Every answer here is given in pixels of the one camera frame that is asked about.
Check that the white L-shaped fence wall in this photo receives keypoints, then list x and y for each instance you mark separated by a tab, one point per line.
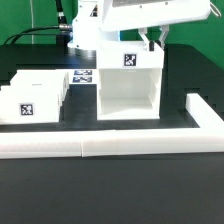
207	137

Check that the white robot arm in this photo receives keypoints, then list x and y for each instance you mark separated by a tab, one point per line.
85	27

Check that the white drawer front one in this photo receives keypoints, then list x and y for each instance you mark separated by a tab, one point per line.
27	105

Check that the fiducial marker sheet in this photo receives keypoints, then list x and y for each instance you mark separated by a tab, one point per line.
83	76

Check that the white drawer rear one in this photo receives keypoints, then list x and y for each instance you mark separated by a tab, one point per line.
59	79

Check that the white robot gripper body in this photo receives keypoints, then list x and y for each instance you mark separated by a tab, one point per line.
118	15

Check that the white drawer cabinet box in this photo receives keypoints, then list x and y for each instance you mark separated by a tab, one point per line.
129	80

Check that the white drawer one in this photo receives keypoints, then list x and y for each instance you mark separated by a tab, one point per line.
27	105
59	79

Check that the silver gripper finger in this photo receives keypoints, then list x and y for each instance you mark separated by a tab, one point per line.
149	44
164	33

